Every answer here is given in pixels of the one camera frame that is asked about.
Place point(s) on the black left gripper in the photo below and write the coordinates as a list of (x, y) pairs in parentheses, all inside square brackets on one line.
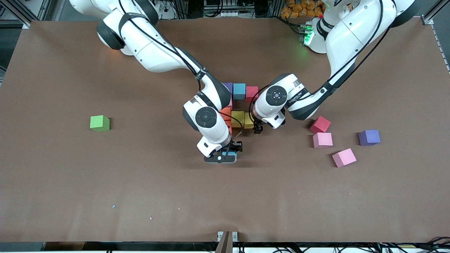
[(258, 128)]

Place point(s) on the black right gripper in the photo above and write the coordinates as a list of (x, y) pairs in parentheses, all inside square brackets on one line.
[(236, 146)]

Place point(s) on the blue foam cube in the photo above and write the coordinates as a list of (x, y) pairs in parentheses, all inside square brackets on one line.
[(229, 154), (239, 91)]

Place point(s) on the yellow foam cube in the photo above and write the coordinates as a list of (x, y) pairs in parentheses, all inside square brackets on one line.
[(237, 118), (249, 120)]

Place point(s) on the orange foam cube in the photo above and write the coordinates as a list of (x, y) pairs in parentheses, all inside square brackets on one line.
[(225, 113), (230, 126)]

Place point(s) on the red foam cube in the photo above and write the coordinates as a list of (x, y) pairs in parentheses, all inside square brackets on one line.
[(251, 92), (320, 124)]

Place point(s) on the purple foam cube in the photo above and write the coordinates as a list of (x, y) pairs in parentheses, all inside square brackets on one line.
[(369, 137), (228, 87)]

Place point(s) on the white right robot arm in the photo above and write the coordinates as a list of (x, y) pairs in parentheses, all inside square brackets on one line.
[(205, 117)]

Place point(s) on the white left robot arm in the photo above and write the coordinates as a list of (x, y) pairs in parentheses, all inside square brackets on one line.
[(276, 95)]

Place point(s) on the bag of orange objects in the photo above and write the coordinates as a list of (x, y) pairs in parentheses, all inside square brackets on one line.
[(299, 8)]

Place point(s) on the dark equipment box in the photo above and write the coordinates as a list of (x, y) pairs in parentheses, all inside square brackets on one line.
[(228, 5)]

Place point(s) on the green foam cube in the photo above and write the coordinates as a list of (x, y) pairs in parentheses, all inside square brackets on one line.
[(100, 123)]

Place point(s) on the white power strip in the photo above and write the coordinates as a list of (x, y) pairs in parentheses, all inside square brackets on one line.
[(161, 7)]

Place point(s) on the metal table bracket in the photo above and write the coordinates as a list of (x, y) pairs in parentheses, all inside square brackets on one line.
[(220, 234)]

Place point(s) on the brown camera mount pole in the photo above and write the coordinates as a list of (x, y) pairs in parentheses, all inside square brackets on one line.
[(225, 246)]

